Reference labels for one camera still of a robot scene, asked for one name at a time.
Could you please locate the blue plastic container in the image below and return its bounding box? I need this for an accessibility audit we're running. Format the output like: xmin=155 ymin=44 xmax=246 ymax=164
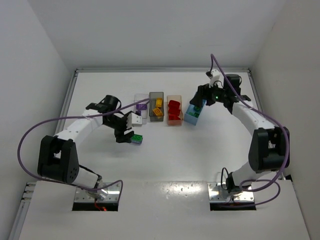
xmin=184 ymin=99 xmax=206 ymax=126

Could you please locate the purple lego brick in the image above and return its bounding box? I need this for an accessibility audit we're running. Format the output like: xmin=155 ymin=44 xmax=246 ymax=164
xmin=135 ymin=103 xmax=148 ymax=111

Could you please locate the red lego brick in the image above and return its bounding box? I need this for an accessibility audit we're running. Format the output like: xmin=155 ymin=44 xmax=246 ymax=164
xmin=168 ymin=109 xmax=181 ymax=121

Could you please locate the yellow lego brick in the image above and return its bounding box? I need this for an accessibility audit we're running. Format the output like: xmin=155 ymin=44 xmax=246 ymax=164
xmin=152 ymin=107 xmax=163 ymax=117

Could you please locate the yellow butterfly lego piece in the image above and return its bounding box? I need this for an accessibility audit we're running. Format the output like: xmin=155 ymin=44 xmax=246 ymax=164
xmin=155 ymin=97 xmax=163 ymax=108

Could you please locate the purple curved lego piece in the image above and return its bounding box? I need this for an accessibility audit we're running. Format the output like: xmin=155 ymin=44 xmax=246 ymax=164
xmin=131 ymin=139 xmax=143 ymax=145

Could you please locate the red flower lego piece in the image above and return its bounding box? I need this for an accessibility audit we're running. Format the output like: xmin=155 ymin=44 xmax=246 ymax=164
xmin=168 ymin=99 xmax=181 ymax=110

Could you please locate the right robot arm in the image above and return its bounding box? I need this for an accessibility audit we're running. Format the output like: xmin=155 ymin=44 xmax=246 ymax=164
xmin=190 ymin=69 xmax=290 ymax=193

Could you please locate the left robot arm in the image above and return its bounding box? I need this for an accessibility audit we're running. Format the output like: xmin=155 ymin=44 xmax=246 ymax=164
xmin=37 ymin=95 xmax=141 ymax=189

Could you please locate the clear plastic container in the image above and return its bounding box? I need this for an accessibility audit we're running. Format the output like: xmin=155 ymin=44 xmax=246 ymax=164
xmin=134 ymin=93 xmax=149 ymax=125

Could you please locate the smoke grey plastic container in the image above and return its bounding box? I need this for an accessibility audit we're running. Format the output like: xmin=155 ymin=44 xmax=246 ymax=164
xmin=149 ymin=91 xmax=165 ymax=122

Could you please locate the tan plastic container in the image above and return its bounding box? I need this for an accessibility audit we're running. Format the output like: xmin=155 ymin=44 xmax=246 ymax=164
xmin=166 ymin=95 xmax=184 ymax=126

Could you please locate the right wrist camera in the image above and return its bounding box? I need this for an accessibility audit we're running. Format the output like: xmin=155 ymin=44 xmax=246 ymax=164
xmin=205 ymin=69 xmax=223 ymax=88

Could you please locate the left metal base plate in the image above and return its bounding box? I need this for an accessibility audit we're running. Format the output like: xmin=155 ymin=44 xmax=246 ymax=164
xmin=74 ymin=182 xmax=122 ymax=204

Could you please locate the metal base plate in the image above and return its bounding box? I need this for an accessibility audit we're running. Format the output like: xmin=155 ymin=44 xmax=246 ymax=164
xmin=74 ymin=182 xmax=122 ymax=204
xmin=207 ymin=182 xmax=255 ymax=204

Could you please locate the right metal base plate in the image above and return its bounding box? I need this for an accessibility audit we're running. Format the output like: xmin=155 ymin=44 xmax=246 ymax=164
xmin=207 ymin=182 xmax=255 ymax=204

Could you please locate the aluminium table frame rail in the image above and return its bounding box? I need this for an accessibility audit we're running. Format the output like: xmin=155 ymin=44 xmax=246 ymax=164
xmin=7 ymin=66 xmax=266 ymax=240

